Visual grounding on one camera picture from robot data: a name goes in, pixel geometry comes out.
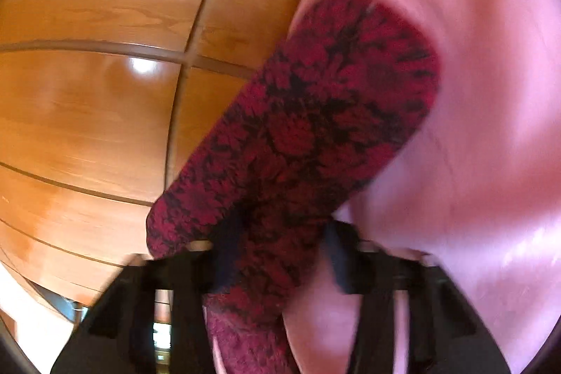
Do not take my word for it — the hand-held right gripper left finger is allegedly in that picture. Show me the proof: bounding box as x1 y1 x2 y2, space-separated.
50 208 243 374

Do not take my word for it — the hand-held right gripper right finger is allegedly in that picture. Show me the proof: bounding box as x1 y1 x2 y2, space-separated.
325 220 512 374

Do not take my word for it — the red black floral knit garment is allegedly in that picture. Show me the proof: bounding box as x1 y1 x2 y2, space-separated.
147 0 441 374

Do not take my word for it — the wooden panelled wardrobe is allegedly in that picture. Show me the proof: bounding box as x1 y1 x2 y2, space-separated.
0 0 329 311

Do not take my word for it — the pink blanket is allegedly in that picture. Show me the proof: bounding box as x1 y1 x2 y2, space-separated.
280 0 558 374

